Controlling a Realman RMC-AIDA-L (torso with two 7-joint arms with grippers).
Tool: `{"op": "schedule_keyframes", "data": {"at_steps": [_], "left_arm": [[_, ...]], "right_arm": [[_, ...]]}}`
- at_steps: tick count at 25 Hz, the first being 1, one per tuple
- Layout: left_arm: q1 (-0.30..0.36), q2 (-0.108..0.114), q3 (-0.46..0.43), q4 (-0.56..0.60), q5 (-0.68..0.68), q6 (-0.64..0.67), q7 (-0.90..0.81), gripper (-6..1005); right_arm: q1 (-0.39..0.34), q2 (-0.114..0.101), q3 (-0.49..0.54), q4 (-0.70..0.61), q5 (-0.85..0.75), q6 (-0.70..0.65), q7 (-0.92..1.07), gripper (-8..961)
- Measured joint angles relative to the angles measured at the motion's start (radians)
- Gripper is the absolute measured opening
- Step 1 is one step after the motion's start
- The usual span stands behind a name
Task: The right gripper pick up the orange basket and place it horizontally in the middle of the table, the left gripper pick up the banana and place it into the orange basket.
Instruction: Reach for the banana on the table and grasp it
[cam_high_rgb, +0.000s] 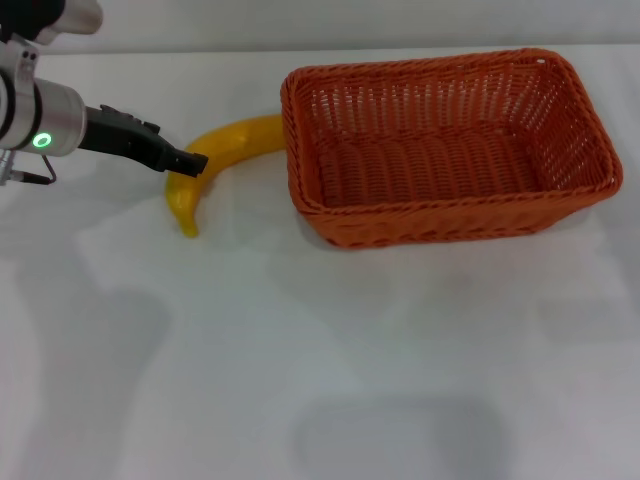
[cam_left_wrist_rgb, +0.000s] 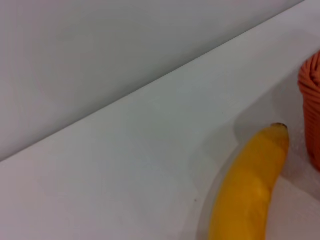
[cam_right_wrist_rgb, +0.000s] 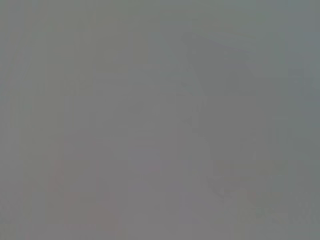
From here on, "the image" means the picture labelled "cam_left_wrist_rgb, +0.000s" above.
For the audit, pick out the yellow banana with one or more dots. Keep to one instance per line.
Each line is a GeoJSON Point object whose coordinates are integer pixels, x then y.
{"type": "Point", "coordinates": [250, 187]}

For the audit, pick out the orange woven plastic basket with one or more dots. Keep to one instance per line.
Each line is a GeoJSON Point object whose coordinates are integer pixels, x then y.
{"type": "Point", "coordinates": [312, 105]}

